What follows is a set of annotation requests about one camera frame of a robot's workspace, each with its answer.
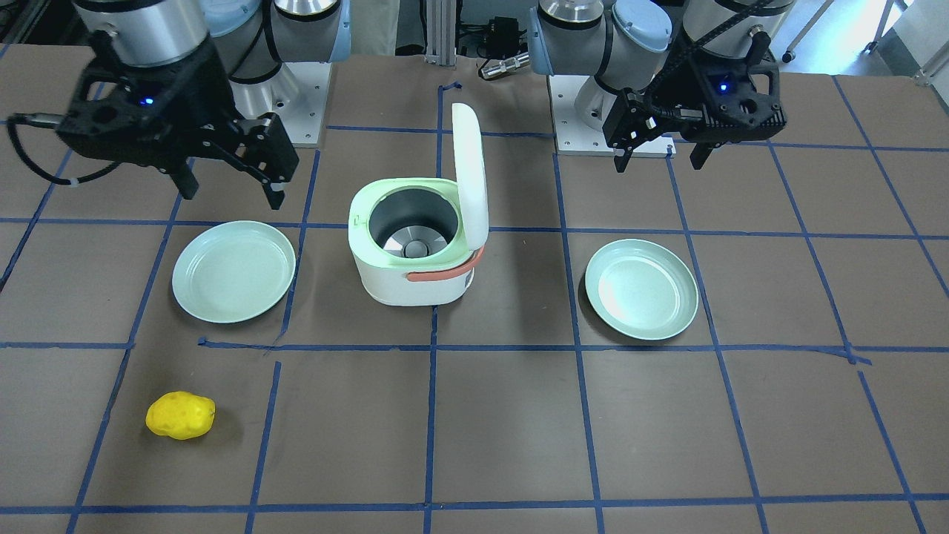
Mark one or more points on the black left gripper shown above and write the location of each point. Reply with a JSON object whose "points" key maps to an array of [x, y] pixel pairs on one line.
{"points": [[676, 90]]}

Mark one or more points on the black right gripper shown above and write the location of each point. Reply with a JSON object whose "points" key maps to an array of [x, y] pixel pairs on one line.
{"points": [[194, 87]]}

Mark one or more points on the white rice cooker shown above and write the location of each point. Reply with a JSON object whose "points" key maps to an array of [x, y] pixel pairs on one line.
{"points": [[417, 241]]}

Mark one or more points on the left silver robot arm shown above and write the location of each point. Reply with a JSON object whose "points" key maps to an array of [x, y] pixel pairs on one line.
{"points": [[626, 44]]}

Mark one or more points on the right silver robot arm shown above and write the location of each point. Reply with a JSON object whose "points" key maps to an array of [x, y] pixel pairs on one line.
{"points": [[252, 38]]}

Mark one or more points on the near mint green plate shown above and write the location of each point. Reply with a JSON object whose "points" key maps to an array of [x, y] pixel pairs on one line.
{"points": [[233, 272]]}

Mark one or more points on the mint green plate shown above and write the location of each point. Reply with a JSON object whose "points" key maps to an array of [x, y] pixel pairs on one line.
{"points": [[233, 272], [641, 289]]}

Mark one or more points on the far mint green plate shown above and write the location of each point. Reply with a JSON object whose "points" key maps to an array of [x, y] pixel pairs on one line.
{"points": [[641, 289]]}

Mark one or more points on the yellow toy potato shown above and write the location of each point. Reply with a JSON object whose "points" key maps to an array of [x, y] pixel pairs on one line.
{"points": [[181, 415]]}

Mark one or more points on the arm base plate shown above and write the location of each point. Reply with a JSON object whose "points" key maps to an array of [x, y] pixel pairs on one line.
{"points": [[579, 107], [298, 93]]}

